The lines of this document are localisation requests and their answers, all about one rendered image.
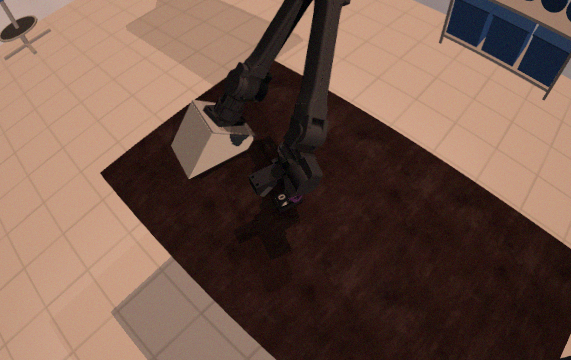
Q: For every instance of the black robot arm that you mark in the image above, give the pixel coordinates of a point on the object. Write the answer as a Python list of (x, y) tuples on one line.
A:
[(304, 135)]

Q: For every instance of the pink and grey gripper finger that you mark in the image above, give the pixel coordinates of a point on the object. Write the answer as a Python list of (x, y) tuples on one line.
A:
[(297, 199)]

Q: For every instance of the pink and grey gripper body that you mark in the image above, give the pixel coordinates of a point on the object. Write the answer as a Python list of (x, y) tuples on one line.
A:
[(290, 192)]

